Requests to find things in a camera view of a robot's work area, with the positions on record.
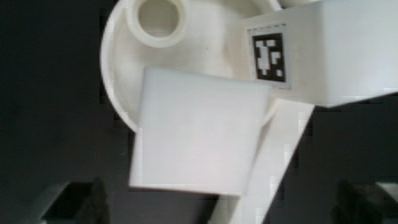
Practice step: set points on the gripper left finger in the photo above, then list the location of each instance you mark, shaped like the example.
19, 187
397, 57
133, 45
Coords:
81, 206

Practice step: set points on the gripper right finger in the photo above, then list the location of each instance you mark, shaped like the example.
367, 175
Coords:
365, 205

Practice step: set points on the white stool leg with tag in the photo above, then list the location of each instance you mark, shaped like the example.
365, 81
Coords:
323, 50

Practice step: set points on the white round stool seat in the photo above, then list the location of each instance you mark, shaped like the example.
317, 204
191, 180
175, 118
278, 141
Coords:
198, 55

